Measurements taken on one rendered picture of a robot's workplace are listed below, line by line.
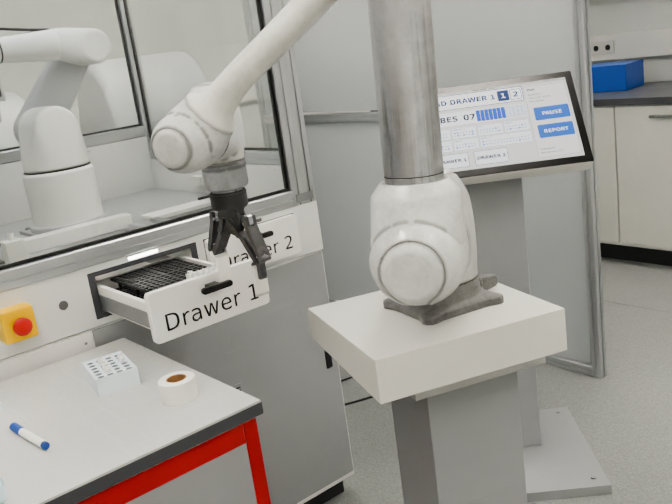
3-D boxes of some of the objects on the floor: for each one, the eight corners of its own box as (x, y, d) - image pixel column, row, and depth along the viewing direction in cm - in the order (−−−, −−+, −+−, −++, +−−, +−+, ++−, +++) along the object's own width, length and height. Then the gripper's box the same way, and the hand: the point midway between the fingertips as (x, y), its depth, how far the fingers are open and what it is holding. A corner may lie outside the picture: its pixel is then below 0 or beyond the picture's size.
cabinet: (362, 489, 247) (327, 247, 226) (43, 683, 185) (-44, 375, 164) (207, 409, 319) (170, 220, 299) (-59, 529, 257) (-128, 302, 237)
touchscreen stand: (611, 493, 227) (594, 147, 201) (457, 509, 229) (420, 169, 203) (567, 414, 275) (548, 126, 249) (440, 428, 278) (408, 144, 252)
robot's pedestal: (574, 670, 168) (552, 344, 148) (451, 724, 159) (410, 385, 139) (500, 587, 195) (474, 303, 176) (392, 629, 187) (351, 335, 167)
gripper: (278, 188, 150) (294, 293, 155) (210, 182, 168) (227, 276, 174) (246, 197, 145) (264, 305, 151) (180, 189, 164) (198, 286, 169)
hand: (243, 284), depth 162 cm, fingers open, 13 cm apart
